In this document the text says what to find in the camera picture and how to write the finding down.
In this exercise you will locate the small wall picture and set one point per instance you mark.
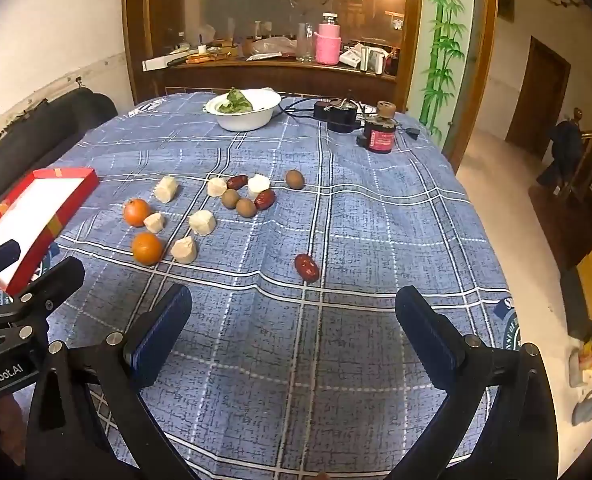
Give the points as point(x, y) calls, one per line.
point(506, 5)

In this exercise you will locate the dark cloth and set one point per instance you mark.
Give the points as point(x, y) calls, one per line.
point(563, 147)

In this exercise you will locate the black plug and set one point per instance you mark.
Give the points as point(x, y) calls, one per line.
point(412, 132)

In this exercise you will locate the black jar with red label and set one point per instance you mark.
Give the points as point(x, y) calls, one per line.
point(378, 137)

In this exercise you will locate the red tray with white inside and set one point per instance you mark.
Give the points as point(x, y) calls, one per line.
point(36, 210)

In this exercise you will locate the red date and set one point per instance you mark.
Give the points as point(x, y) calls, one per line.
point(237, 181)
point(264, 199)
point(306, 267)

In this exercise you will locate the bamboo painted pillar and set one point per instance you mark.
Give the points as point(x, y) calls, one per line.
point(446, 50)

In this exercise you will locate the clear drinking glass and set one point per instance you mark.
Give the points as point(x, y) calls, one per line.
point(304, 42)

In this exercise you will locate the blue plaid tablecloth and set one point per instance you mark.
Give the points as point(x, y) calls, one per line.
point(286, 360)

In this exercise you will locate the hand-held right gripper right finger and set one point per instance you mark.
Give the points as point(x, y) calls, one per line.
point(426, 332)

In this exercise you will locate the white bowl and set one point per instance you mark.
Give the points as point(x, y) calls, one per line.
point(241, 119)

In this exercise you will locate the wooden framed glass cabinet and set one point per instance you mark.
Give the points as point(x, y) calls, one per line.
point(276, 79)

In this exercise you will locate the pink flask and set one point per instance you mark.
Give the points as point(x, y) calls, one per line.
point(327, 40)

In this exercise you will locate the grey slipper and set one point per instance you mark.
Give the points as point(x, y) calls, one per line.
point(590, 405)

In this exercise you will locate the brown longan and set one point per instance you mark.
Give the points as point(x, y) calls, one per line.
point(295, 179)
point(246, 207)
point(230, 198)

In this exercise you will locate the black sofa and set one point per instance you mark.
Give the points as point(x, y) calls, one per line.
point(51, 125)

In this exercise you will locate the brown wooden door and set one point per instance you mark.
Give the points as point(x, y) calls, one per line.
point(536, 95)

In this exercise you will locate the white boxes on counter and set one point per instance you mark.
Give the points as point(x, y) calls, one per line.
point(371, 57)

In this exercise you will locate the black power adapter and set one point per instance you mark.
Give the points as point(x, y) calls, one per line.
point(336, 112)

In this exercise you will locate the green leafy vegetable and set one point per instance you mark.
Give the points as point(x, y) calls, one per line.
point(233, 100)

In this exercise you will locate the long white box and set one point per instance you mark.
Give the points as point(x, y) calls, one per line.
point(158, 62)

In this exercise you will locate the orange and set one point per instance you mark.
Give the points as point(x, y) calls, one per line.
point(147, 248)
point(137, 212)

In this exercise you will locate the pale beige peeled chunk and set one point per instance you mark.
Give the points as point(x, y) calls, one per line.
point(257, 183)
point(216, 186)
point(154, 222)
point(166, 188)
point(202, 222)
point(184, 248)

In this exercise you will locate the pale plastic bag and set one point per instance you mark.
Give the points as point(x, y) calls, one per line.
point(273, 45)

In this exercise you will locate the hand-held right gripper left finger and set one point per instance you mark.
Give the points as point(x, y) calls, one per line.
point(161, 332)

